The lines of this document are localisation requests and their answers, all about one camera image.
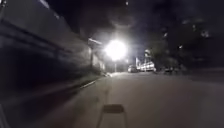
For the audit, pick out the long dark wall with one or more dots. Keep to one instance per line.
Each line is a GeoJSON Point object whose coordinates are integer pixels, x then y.
{"type": "Point", "coordinates": [43, 50]}

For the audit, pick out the grey concrete road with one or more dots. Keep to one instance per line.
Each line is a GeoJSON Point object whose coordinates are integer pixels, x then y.
{"type": "Point", "coordinates": [156, 100]}

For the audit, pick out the manhole cover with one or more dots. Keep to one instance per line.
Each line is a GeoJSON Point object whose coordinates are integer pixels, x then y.
{"type": "Point", "coordinates": [113, 108]}

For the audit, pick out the dark trees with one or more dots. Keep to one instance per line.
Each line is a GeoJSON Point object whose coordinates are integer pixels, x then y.
{"type": "Point", "coordinates": [186, 43]}

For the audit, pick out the parked car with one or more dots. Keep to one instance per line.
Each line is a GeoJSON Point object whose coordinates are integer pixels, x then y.
{"type": "Point", "coordinates": [132, 69]}

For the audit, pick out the bright street light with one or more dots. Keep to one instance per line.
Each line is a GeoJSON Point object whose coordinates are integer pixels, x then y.
{"type": "Point", "coordinates": [115, 50]}

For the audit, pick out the raised concrete pavement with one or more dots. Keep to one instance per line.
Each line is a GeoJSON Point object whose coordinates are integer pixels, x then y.
{"type": "Point", "coordinates": [50, 93]}

